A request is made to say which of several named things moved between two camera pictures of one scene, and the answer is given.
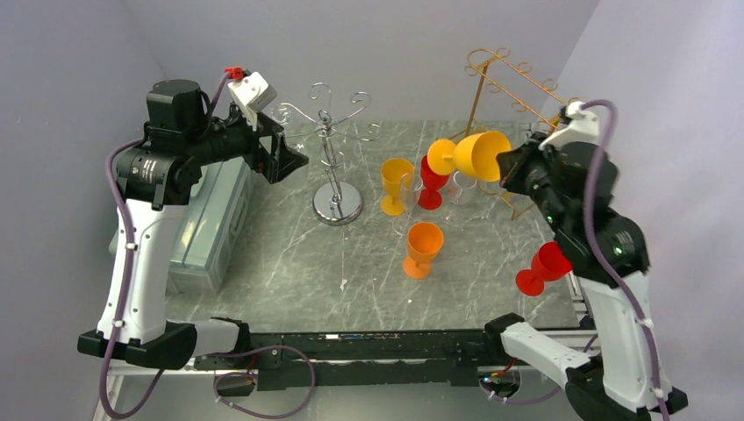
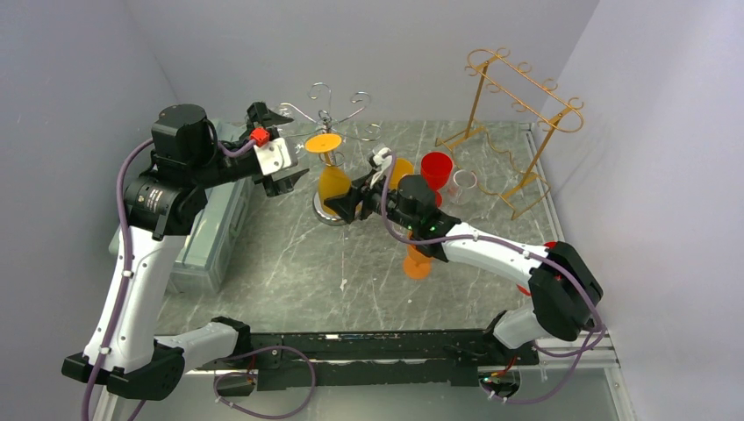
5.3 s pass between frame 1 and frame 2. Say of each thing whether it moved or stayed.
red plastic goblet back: stayed
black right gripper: moved
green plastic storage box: stayed
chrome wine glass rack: stayed
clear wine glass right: stayed
